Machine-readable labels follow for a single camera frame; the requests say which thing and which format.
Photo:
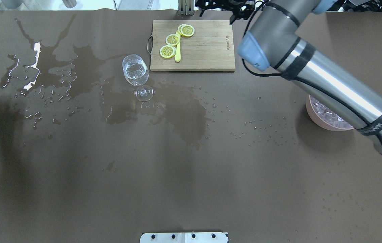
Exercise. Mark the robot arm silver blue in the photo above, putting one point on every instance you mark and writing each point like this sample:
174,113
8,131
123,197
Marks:
272,42

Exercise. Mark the clear wine glass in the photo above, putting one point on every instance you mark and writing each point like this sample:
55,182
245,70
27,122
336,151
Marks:
136,74

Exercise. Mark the pile of clear ice cubes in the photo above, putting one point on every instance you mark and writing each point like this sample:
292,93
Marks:
326,113

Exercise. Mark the lemon slice one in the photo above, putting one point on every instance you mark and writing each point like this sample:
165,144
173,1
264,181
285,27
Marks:
167,51

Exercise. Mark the yellow plastic stick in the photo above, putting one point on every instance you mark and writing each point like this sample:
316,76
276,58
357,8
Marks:
177,57

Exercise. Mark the wooden cutting board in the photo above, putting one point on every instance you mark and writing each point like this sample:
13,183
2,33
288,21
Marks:
211,48

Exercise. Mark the lemon slice two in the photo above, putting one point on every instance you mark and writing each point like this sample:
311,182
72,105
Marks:
173,39

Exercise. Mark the lemon slice three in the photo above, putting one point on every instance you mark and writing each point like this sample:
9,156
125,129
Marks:
186,30

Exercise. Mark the pink bowl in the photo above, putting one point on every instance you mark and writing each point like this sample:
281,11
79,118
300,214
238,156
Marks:
326,116

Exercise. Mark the aluminium frame post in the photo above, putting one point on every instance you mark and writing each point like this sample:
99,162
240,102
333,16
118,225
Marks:
186,7

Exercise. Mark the white pedestal column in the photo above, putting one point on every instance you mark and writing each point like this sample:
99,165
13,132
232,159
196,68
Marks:
185,237

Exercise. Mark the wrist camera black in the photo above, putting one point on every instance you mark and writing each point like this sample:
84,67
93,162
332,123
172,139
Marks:
241,9

